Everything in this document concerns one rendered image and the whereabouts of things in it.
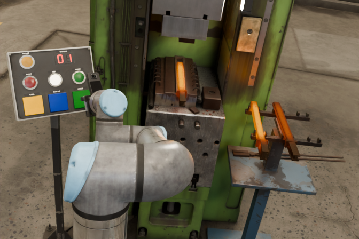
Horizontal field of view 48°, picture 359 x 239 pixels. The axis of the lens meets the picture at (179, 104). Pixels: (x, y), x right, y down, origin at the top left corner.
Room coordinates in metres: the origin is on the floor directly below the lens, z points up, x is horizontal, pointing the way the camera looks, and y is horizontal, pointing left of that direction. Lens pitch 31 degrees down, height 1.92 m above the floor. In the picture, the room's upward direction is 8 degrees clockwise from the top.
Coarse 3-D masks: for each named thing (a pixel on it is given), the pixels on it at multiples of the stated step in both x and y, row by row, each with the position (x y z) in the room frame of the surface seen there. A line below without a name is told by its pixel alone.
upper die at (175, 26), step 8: (168, 16) 1.67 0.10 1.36; (168, 24) 1.67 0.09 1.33; (176, 24) 1.67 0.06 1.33; (184, 24) 1.68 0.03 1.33; (192, 24) 1.68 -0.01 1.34; (200, 24) 1.68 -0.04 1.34; (208, 24) 1.69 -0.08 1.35; (168, 32) 1.67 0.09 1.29; (176, 32) 1.67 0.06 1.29; (184, 32) 1.68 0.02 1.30; (192, 32) 1.68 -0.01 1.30; (200, 32) 1.68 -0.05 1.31
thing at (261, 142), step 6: (252, 102) 1.72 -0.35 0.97; (252, 108) 1.67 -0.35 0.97; (258, 108) 1.67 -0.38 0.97; (252, 114) 1.64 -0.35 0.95; (258, 114) 1.62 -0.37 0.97; (258, 120) 1.57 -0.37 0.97; (258, 126) 1.51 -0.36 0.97; (258, 132) 1.46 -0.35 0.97; (258, 138) 1.42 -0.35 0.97; (264, 138) 1.43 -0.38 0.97; (258, 144) 1.40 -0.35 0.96; (264, 144) 1.37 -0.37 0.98; (264, 150) 1.32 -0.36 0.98; (264, 156) 1.32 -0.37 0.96
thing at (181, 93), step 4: (180, 64) 1.97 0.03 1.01; (180, 68) 1.92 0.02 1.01; (180, 72) 1.87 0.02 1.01; (180, 76) 1.82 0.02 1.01; (180, 80) 1.78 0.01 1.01; (180, 84) 1.74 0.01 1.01; (180, 88) 1.70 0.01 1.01; (184, 88) 1.70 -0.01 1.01; (180, 92) 1.65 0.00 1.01; (184, 92) 1.65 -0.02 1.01; (180, 96) 1.61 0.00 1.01; (184, 96) 1.62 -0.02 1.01; (180, 100) 1.57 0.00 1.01; (184, 100) 1.58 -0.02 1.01; (180, 104) 1.58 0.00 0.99; (184, 104) 1.59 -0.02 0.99
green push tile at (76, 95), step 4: (72, 92) 1.47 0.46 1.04; (76, 92) 1.48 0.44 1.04; (80, 92) 1.48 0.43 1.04; (84, 92) 1.49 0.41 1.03; (88, 92) 1.50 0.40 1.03; (76, 96) 1.47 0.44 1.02; (80, 96) 1.48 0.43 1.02; (76, 100) 1.46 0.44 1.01; (80, 100) 1.47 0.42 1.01; (76, 104) 1.45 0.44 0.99; (80, 104) 1.46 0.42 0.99; (84, 104) 1.47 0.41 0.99; (76, 108) 1.44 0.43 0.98
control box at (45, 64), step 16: (64, 48) 1.56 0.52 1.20; (80, 48) 1.59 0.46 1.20; (16, 64) 1.43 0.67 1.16; (48, 64) 1.49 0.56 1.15; (64, 64) 1.52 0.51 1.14; (80, 64) 1.55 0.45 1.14; (16, 80) 1.40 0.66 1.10; (48, 80) 1.46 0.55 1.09; (64, 80) 1.49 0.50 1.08; (16, 96) 1.37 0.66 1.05; (32, 96) 1.40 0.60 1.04; (16, 112) 1.34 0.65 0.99; (48, 112) 1.39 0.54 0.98; (64, 112) 1.42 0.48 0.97
